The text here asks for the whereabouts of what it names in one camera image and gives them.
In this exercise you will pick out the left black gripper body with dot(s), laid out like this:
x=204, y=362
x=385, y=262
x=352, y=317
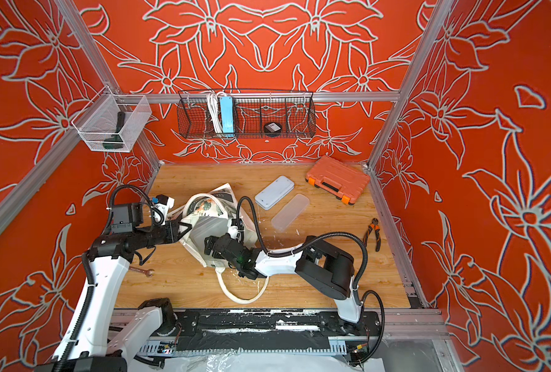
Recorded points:
x=161, y=235

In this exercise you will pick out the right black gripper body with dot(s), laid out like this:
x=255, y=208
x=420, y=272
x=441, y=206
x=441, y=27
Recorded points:
x=220, y=249

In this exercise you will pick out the white printed canvas tote bag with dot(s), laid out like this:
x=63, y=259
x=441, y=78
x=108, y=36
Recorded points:
x=212, y=214

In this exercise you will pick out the translucent frosted pencil case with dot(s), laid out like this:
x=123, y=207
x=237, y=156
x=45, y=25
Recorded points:
x=290, y=212

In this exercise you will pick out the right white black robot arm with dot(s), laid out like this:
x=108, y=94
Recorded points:
x=327, y=268

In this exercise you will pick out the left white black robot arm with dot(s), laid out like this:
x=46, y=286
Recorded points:
x=86, y=345

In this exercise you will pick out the orange plastic tool case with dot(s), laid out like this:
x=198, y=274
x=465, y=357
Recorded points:
x=339, y=179

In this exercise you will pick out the small metal wrench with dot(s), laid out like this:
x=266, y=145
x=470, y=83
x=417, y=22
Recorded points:
x=146, y=272

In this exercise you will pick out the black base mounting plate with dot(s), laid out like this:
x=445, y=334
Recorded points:
x=297, y=331

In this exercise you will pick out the dark green flashlight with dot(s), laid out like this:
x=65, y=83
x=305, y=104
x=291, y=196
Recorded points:
x=115, y=142

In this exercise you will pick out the light blue power bank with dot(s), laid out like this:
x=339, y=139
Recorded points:
x=227, y=115

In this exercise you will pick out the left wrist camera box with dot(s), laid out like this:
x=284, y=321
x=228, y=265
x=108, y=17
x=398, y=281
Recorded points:
x=128, y=217

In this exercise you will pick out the clear plastic wall bin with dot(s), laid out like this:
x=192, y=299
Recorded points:
x=97, y=121

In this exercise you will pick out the orange handled pliers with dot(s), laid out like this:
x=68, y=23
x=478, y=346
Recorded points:
x=374, y=232

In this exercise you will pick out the black wire wall basket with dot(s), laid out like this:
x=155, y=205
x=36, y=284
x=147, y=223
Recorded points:
x=199, y=113

